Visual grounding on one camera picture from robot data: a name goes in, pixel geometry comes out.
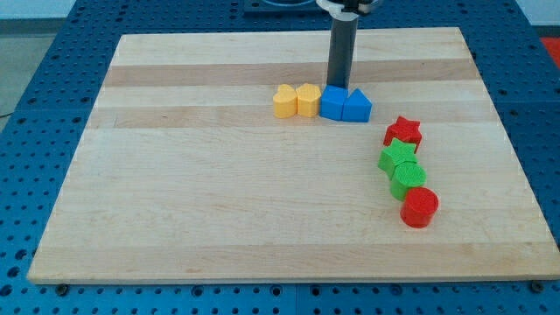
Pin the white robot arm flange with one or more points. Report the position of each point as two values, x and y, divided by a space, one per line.
348 10

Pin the green star block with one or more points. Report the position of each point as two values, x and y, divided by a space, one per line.
397 153

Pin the red star block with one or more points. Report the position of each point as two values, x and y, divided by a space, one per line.
405 130

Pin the yellow heart block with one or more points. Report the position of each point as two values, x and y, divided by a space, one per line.
285 102

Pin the yellow hexagon block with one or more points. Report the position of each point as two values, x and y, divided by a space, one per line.
308 100

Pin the blue cube block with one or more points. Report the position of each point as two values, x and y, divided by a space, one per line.
332 102

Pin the blue triangle block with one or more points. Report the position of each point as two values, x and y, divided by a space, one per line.
357 108

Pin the wooden board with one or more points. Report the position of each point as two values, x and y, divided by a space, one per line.
184 176

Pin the green cylinder block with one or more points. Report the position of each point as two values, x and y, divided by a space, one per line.
405 177

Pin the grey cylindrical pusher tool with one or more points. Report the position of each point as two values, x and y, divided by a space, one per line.
341 52

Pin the red cylinder block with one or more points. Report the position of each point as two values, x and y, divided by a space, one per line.
419 206

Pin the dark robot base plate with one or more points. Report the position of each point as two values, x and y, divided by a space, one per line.
260 7

